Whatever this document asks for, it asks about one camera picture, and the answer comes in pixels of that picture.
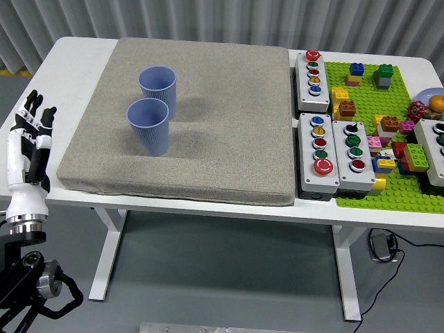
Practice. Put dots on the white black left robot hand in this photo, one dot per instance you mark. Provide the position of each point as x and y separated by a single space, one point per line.
17 152

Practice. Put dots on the blue ribbed cup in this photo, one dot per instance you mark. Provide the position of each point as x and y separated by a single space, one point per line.
163 93
152 138

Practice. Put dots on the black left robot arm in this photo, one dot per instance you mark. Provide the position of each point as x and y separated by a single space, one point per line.
21 274

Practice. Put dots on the white table leg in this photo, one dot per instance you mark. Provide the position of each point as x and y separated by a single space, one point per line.
348 277
104 263

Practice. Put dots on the grey-brown cushion mat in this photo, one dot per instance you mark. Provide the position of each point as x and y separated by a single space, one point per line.
225 138

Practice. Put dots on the grey five-button control box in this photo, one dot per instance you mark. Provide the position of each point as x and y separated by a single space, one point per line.
305 98

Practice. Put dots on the grey box large red button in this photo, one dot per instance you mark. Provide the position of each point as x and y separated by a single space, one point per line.
308 184

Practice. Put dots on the brown toy block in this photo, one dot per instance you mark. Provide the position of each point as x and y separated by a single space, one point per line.
347 109

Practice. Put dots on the blue yellow pink block stack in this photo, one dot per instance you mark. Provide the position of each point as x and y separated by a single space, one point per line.
356 68

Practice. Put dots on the green studded baseplate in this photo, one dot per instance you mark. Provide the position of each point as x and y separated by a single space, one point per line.
367 100

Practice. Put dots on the light pink toy block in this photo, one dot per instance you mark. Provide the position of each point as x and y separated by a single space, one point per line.
374 142

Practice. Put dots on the yellow cylinder block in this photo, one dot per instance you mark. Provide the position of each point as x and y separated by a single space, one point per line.
378 184

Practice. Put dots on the green grey block stack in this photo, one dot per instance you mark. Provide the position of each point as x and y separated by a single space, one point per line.
383 81

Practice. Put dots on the orange white yellow block stack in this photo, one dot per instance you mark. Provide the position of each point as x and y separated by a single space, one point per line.
389 123

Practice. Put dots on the grey power adapter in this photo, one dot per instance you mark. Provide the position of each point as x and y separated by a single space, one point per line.
379 246

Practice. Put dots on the red toy block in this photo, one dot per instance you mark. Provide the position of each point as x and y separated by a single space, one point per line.
399 150

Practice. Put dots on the blue orange block stack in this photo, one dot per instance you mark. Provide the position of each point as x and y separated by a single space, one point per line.
404 168

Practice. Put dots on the magenta toy block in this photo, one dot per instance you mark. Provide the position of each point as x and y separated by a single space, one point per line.
406 127

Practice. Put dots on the lime green toy block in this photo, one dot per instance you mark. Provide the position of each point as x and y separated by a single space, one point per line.
416 156

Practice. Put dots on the red toy flower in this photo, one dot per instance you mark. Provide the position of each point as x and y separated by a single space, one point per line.
416 111

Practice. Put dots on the grey button box dark base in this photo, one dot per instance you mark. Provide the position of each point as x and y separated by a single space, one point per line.
428 152

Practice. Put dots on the light blue plate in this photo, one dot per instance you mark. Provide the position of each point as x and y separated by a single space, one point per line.
425 94

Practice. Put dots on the brown toy food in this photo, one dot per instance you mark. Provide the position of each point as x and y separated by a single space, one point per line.
433 112

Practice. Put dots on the orange toy fruit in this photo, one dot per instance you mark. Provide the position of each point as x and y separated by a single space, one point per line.
437 102

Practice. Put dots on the grey box black selector switch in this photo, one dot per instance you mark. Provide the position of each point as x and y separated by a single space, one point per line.
347 180

